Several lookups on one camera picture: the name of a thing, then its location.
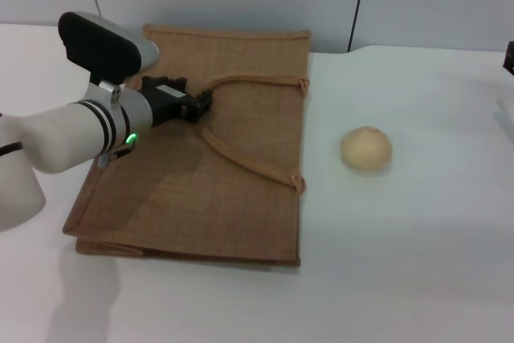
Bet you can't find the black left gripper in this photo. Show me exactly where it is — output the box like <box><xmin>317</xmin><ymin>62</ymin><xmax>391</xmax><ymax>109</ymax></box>
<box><xmin>140</xmin><ymin>76</ymin><xmax>214</xmax><ymax>128</ymax></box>

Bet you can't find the brown woven handbag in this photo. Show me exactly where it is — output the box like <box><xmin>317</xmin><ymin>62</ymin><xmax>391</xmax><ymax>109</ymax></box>
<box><xmin>62</xmin><ymin>23</ymin><xmax>312</xmax><ymax>267</ymax></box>

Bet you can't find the round egg yolk pastry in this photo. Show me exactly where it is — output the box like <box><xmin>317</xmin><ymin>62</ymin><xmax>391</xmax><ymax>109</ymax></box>
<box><xmin>340</xmin><ymin>125</ymin><xmax>394</xmax><ymax>173</ymax></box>

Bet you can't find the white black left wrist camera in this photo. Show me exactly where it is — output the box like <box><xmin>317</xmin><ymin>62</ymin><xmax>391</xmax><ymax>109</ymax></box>
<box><xmin>58</xmin><ymin>11</ymin><xmax>161</xmax><ymax>94</ymax></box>

